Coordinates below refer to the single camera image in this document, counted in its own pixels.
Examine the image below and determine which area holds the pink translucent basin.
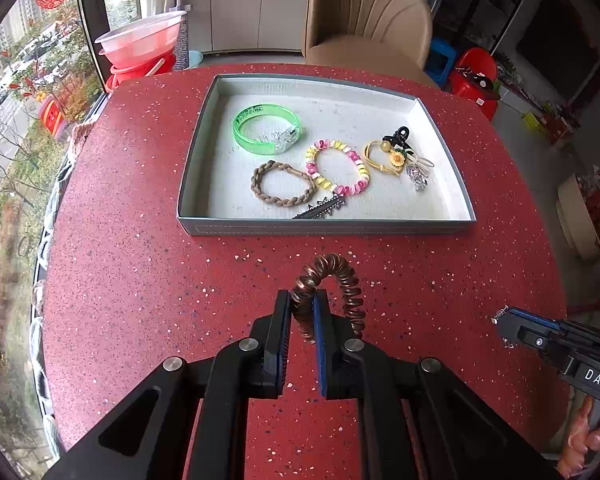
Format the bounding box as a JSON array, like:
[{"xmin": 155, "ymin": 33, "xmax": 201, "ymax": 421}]
[{"xmin": 95, "ymin": 10, "xmax": 187, "ymax": 68}]

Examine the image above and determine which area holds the braided brown hair tie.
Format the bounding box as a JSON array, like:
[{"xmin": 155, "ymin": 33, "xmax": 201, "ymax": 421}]
[{"xmin": 251, "ymin": 160, "xmax": 316, "ymax": 210}]

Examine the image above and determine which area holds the yellow sunflower hair tie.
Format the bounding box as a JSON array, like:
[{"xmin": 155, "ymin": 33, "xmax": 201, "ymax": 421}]
[{"xmin": 364, "ymin": 140, "xmax": 413, "ymax": 178}]

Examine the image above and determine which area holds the crystal charm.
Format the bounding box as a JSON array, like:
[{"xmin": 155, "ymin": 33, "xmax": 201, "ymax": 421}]
[{"xmin": 406, "ymin": 165, "xmax": 428, "ymax": 192}]

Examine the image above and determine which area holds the person's right hand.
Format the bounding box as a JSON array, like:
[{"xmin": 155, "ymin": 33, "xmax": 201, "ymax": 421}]
[{"xmin": 555, "ymin": 395, "xmax": 600, "ymax": 479}]

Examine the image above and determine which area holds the white cabinet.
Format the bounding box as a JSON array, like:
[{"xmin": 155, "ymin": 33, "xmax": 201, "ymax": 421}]
[{"xmin": 180, "ymin": 0, "xmax": 316, "ymax": 56}]

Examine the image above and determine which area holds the green translucent bracelet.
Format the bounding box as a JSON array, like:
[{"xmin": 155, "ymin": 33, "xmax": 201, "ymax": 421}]
[{"xmin": 232, "ymin": 103, "xmax": 303, "ymax": 154}]

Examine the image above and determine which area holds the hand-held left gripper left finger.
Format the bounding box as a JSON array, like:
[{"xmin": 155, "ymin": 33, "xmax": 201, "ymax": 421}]
[{"xmin": 42, "ymin": 289, "xmax": 293, "ymax": 480}]

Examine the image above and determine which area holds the grey jewelry tray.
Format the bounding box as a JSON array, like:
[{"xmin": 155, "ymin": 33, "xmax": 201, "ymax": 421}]
[{"xmin": 176, "ymin": 74, "xmax": 477, "ymax": 237}]

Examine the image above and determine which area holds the red bucket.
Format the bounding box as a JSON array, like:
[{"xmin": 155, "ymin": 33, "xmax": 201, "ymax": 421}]
[{"xmin": 105, "ymin": 57, "xmax": 176, "ymax": 93}]

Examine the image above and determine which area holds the tan upholstered chair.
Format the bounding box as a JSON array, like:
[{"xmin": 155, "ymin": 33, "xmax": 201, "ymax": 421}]
[{"xmin": 304, "ymin": 0, "xmax": 438, "ymax": 86}]

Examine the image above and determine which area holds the red plastic stool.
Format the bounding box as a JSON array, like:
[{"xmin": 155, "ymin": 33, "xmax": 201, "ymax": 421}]
[{"xmin": 450, "ymin": 47, "xmax": 498, "ymax": 121}]

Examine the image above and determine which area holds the dark rhinestone hair clip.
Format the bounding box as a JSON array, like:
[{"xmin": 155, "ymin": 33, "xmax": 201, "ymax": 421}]
[{"xmin": 292, "ymin": 197, "xmax": 349, "ymax": 221}]

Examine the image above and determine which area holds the round beige container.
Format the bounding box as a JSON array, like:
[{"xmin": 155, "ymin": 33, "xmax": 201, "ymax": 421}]
[{"xmin": 555, "ymin": 172, "xmax": 600, "ymax": 263}]

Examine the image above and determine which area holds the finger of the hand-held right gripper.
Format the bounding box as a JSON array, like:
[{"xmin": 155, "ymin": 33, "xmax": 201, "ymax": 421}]
[
  {"xmin": 507, "ymin": 307, "xmax": 566, "ymax": 335},
  {"xmin": 491, "ymin": 311, "xmax": 574, "ymax": 362}
]

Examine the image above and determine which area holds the red outdoor ornament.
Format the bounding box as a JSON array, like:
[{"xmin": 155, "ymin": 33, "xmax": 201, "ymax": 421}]
[{"xmin": 39, "ymin": 95, "xmax": 66, "ymax": 136}]

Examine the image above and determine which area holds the blue plastic stool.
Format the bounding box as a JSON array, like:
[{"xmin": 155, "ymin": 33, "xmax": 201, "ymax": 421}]
[{"xmin": 426, "ymin": 37, "xmax": 456, "ymax": 86}]

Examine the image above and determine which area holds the pink yellow beaded bracelet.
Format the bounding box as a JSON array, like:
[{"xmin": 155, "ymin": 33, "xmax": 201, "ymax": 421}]
[{"xmin": 305, "ymin": 139, "xmax": 370, "ymax": 197}]

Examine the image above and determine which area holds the black hair claw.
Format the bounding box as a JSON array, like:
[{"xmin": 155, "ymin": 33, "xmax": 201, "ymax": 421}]
[{"xmin": 380, "ymin": 124, "xmax": 412, "ymax": 151}]

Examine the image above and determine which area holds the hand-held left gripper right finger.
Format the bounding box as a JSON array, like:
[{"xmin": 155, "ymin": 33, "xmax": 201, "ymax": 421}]
[{"xmin": 313, "ymin": 292, "xmax": 561, "ymax": 480}]

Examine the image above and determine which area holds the brown spiral hair tie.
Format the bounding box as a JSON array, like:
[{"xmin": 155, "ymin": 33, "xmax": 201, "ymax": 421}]
[{"xmin": 290, "ymin": 253, "xmax": 366, "ymax": 346}]

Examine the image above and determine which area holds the dark item on stool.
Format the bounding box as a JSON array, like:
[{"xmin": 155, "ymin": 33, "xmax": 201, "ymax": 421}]
[{"xmin": 467, "ymin": 72, "xmax": 496, "ymax": 92}]

